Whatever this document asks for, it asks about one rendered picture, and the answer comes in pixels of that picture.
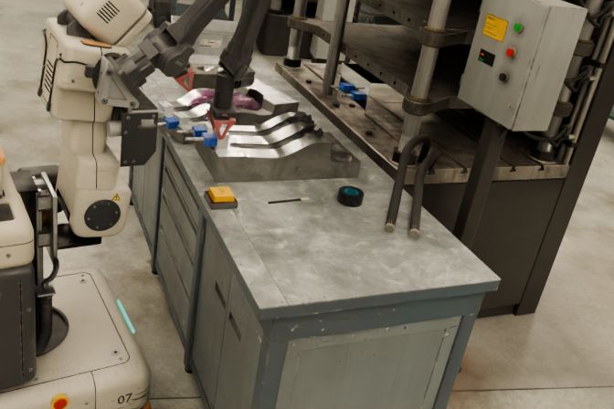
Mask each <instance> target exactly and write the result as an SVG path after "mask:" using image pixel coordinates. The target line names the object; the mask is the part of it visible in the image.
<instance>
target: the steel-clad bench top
mask: <svg viewBox="0 0 614 409"><path fill-rule="evenodd" d="M250 66H251V67H252V69H253V70H254V71H255V72H256V73H255V75H254V77H255V80H261V81H263V82H264V83H266V84H268V85H270V86H272V87H273V88H275V89H277V90H279V91H281V92H282V93H284V94H286V95H288V96H290V97H292V98H293V99H295V100H297V101H299V107H298V111H304V112H305V113H306V114H307V115H310V114H311V115H312V120H313V121H314V125H315V124H316V123H317V125H316V126H315V127H314V130H316V131H317V130H318V129H321V128H322V130H323V131H329V132H330V133H331V134H332V135H333V136H334V137H335V138H336V139H337V140H338V141H339V142H340V143H341V144H342V145H343V146H344V147H345V148H346V149H347V150H348V151H350V152H351V153H352V154H353V155H354V156H355V157H356V158H357V159H358V160H359V161H360V162H361V164H360V169H359V173H358V177H357V178H337V179H312V180H287V181H261V182H235V183H216V182H215V181H214V179H213V177H212V175H211V174H210V172H209V170H208V169H207V167H206V166H205V164H204V162H203V161H202V159H201V157H200V156H199V154H198V152H197V150H196V144H195V143H190V144H184V145H183V144H182V143H180V142H179V141H177V140H176V139H175V138H174V137H172V136H171V135H170V134H168V133H167V132H166V134H167V136H168V138H169V140H170V142H171V143H172V144H173V146H174V148H175V151H176V153H177V155H178V157H179V159H180V160H181V162H182V164H183V166H184V167H185V170H186V172H187V174H188V175H189V177H190V179H191V181H192V183H193V185H194V187H195V189H196V190H197V192H198V194H199V196H200V198H201V200H202V202H203V204H204V206H205V207H206V209H207V211H208V213H209V215H210V217H211V219H212V221H213V222H214V224H215V226H216V228H217V231H218V233H219V234H220V236H221V237H222V239H223V241H224V243H225V245H226V247H227V249H228V252H229V253H230V255H231V256H232V258H233V260H234V262H235V264H236V266H237V267H238V270H239V272H240V274H241V276H242V277H243V279H244V281H245V282H246V284H247V286H248V288H249V291H250V293H251V295H252V297H253V298H254V299H255V301H256V303H257V305H258V307H259V309H272V308H279V307H288V306H295V305H302V304H310V303H318V302H325V301H333V300H340V299H355V298H362V297H370V296H377V295H386V294H393V293H400V292H408V291H415V290H423V289H431V288H445V287H453V286H460V285H468V284H475V283H482V282H491V281H498V280H501V279H500V278H499V277H498V276H497V275H496V274H495V273H494V272H492V271H491V270H490V269H489V268H488V267H487V266H486V265H485V264H484V263H483V262H482V261H480V260H479V259H478V258H477V257H476V256H475V255H474V254H473V253H472V252H471V251H470V250H469V249H468V248H467V247H466V246H465V245H463V244H462V242H461V241H460V240H459V239H458V238H456V237H455V236H454V235H453V234H452V233H451V232H450V231H449V230H448V229H447V228H446V227H444V226H443V225H442V224H441V223H440V222H439V221H438V220H437V219H436V218H435V217H434V216H432V215H431V214H430V213H429V212H428V211H427V210H426V209H425V208H424V207H423V206H421V217H420V227H419V236H418V238H411V237H410V236H409V225H410V217H411V208H412V199H413V197H412V196H411V195H410V194H408V193H407V192H406V191H405V190H404V189H403V191H402V195H401V200H400V205H399V209H398V214H397V222H396V227H395V231H394V232H393V233H388V232H386V231H385V224H386V217H387V213H388V208H389V205H390V200H391V196H392V192H393V188H394V183H395V181H394V180H393V179H392V178H391V177H390V176H389V175H388V174H387V173H386V172H385V171H383V170H382V169H381V168H380V167H379V166H378V165H377V164H376V163H375V162H374V161H373V160H371V159H370V158H369V157H368V156H367V155H366V154H365V153H364V152H363V151H362V150H361V149H359V148H358V147H357V146H356V145H355V144H354V143H353V142H352V141H351V140H350V139H349V138H347V137H346V136H345V135H344V134H343V133H342V132H341V131H340V130H339V129H338V128H337V127H336V126H334V125H333V124H332V123H331V122H330V121H329V120H328V119H327V118H326V117H325V116H324V115H322V114H321V113H320V112H319V111H318V110H317V109H316V108H315V107H314V106H313V105H312V104H311V103H310V102H309V101H308V100H307V99H306V98H304V97H303V95H302V94H301V93H300V92H298V91H297V90H296V89H295V88H294V87H293V86H292V85H291V84H290V83H289V82H288V81H286V80H285V79H284V78H283V77H282V76H281V75H280V74H279V73H278V72H277V71H276V70H274V69H273V68H272V67H271V66H270V65H269V64H268V63H267V62H266V61H265V60H264V59H263V58H252V60H251V63H250ZM146 80H147V82H146V83H144V84H143V85H142V88H143V90H144V91H145V93H146V94H147V95H148V96H149V97H150V98H151V99H152V100H153V101H154V102H155V103H158V102H161V101H175V100H179V99H181V98H182V97H184V95H186V94H187V93H189V92H191V91H192V90H193V89H192V90H191V91H189V92H188V91H187V90H185V89H184V88H183V87H182V86H181V85H179V84H178V83H177V82H176V81H175V80H174V79H173V78H172V77H167V76H166V75H165V74H163V73H162V72H161V70H160V69H158V68H155V72H154V73H152V74H151V75H150V76H148V77H147V78H146ZM342 186H353V187H357V188H359V189H361V190H362V191H363V192H364V198H363V202H362V205H360V206H358V207H349V206H345V205H342V204H340V203H339V202H338V201H337V196H338V192H339V188H340V187H342ZM209 187H229V188H230V190H231V192H232V193H233V195H234V196H235V198H236V199H237V201H238V208H233V209H216V210H211V209H210V207H209V205H208V203H207V201H206V199H205V197H204V194H205V191H209ZM306 197H308V198H309V199H310V200H303V201H294V202H286V203H276V204H269V203H268V202H271V201H279V200H289V199H297V198H306Z"/></svg>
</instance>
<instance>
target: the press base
mask: <svg viewBox="0 0 614 409"><path fill-rule="evenodd" d="M564 181H565V179H564V178H548V179H527V180H505V181H492V182H491V186H490V189H489V192H488V194H487V197H486V201H485V204H484V207H483V209H482V215H481V218H480V221H479V224H478V226H477V230H476V233H475V236H474V238H473V241H472V245H471V252H472V253H473V254H474V255H475V256H476V257H477V258H478V259H479V260H480V261H482V262H483V263H484V264H485V265H486V266H487V267H488V268H489V269H490V270H491V271H492V272H494V273H495V274H496V275H497V276H498V277H499V278H500V279H501V280H500V283H499V286H498V288H497V290H494V291H487V292H485V295H484V298H483V301H482V305H481V308H480V311H479V313H478V314H477V317H476V319H480V318H486V317H492V316H499V315H504V314H511V313H513V309H514V306H515V304H519V303H520V301H521V298H522V296H523V293H524V289H525V286H526V283H527V281H528V279H529V276H530V273H531V271H532V268H533V265H534V262H535V259H536V256H537V253H538V251H539V248H540V246H541V243H542V241H543V238H544V235H545V231H546V229H547V226H548V223H549V221H550V218H551V215H552V213H553V211H554V208H555V205H556V201H557V198H558V196H559V193H560V191H561V188H562V185H563V182H564ZM466 185H467V182H462V183H440V184H423V195H422V206H423V207H424V208H425V209H426V210H427V211H428V212H429V213H430V214H431V215H432V216H434V217H435V218H436V219H437V220H438V221H439V222H440V223H441V224H442V225H443V226H444V227H446V228H447V229H448V230H449V231H450V232H451V233H452V232H453V228H454V226H455V222H456V219H457V216H458V212H459V210H460V206H461V201H462V197H463V195H464V192H465V188H466Z"/></svg>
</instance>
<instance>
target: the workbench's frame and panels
mask: <svg viewBox="0 0 614 409"><path fill-rule="evenodd" d="M128 186H129V188H130V189H131V191H132V196H131V201H130V205H134V208H135V211H136V214H137V216H138V219H139V221H140V224H141V227H142V230H143V234H144V237H145V239H146V242H147V245H148V247H149V250H150V253H151V256H152V257H151V268H152V273H153V274H155V275H158V276H159V279H160V281H161V284H162V287H163V290H164V294H165V296H166V299H167V302H168V305H169V308H170V310H171V312H172V315H173V318H174V321H175V326H176V328H177V330H178V333H179V336H180V339H181V342H182V344H183V347H184V349H185V356H184V365H185V371H186V372H188V373H192V374H193V375H194V378H195V381H196V385H197V388H198V391H199V393H200V396H201V399H202V402H203V404H204V407H205V409H446V407H447V404H448V401H449V399H450V394H451V391H452V388H453V385H454V383H455V380H456V377H457V374H458V371H459V368H460V366H461V361H462V358H463V355H464V352H465V350H466V347H467V344H468V341H469V338H470V336H471V331H472V328H473V325H474V322H475V320H476V317H477V314H478V313H479V311H480V308H481V305H482V301H483V298H484V295H485V292H487V291H494V290H497V288H498V286H499V283H500V280H498V281H491V282H482V283H475V284H468V285H460V286H453V287H445V288H431V289H423V290H415V291H408V292H400V293H393V294H386V295H377V296H370V297H362V298H355V299H340V300H333V301H325V302H318V303H310V304H302V305H295V306H288V307H279V308H272V309H259V307H258V305H257V303H256V301H255V299H254V298H253V297H252V295H251V293H250V291H249V288H248V286H247V284H246V282H245V281H244V279H243V277H242V276H241V274H240V272H239V270H238V267H237V266H236V264H235V262H234V260H233V258H232V256H231V255H230V253H229V252H228V249H227V247H226V245H225V243H224V241H223V239H222V237H221V236H220V234H219V233H218V231H217V228H216V226H215V224H214V222H213V221H212V219H211V217H210V215H209V213H208V211H207V209H206V207H205V206H204V204H203V202H202V200H201V198H200V196H199V194H198V192H197V190H196V189H195V187H194V185H193V183H192V181H191V179H190V177H189V175H188V174H187V172H186V170H185V167H184V166H183V164H182V162H181V160H180V159H179V157H178V155H177V153H176V151H175V148H174V146H173V144H172V143H171V142H170V140H169V138H168V136H167V134H166V132H165V131H164V130H163V129H161V128H160V127H159V126H158V127H157V140H156V152H155V153H154V154H153V156H152V157H151V158H150V159H149V160H148V161H147V163H146V164H145V165H136V166H129V182H128Z"/></svg>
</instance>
